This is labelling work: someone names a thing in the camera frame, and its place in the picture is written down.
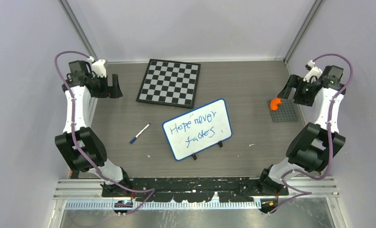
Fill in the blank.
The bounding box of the whiteboard with blue frame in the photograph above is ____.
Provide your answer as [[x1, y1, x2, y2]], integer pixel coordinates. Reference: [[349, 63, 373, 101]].
[[162, 98, 233, 161]]

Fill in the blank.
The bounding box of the blue white marker pen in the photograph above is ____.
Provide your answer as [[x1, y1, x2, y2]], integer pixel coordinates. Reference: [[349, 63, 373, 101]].
[[129, 123, 151, 144]]

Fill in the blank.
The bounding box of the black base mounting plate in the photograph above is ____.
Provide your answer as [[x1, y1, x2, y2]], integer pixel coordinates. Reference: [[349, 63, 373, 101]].
[[101, 177, 288, 203]]

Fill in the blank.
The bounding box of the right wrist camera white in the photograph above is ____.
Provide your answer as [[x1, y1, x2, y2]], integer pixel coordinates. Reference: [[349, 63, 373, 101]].
[[302, 60, 322, 83]]

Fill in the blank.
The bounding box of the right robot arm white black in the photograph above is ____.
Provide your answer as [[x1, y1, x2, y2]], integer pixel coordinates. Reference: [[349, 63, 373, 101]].
[[257, 65, 346, 195]]

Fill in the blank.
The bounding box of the black white checkerboard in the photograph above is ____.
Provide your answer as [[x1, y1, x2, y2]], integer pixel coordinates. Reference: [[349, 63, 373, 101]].
[[136, 59, 201, 109]]

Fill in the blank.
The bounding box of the aluminium front frame rail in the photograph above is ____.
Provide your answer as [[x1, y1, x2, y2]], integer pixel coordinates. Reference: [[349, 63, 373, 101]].
[[53, 177, 340, 200]]

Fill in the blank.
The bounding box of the slotted cable duct strip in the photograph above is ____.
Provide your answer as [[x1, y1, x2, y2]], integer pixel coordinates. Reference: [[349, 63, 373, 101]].
[[64, 199, 261, 210]]

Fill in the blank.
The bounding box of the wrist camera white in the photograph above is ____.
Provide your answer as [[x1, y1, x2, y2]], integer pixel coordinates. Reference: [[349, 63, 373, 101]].
[[302, 60, 322, 83], [87, 56, 108, 78]]

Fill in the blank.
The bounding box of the orange curved block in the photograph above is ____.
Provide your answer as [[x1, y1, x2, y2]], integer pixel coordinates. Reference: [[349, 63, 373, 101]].
[[270, 98, 282, 111]]

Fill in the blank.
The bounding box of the grey studded base plate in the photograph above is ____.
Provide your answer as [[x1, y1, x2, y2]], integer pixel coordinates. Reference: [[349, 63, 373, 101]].
[[267, 99, 298, 123]]

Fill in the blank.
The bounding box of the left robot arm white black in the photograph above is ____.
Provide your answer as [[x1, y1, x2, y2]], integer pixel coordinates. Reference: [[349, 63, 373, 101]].
[[55, 57, 132, 197]]

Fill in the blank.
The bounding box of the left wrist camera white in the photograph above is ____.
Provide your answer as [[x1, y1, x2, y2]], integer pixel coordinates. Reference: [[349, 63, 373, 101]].
[[87, 56, 108, 78]]

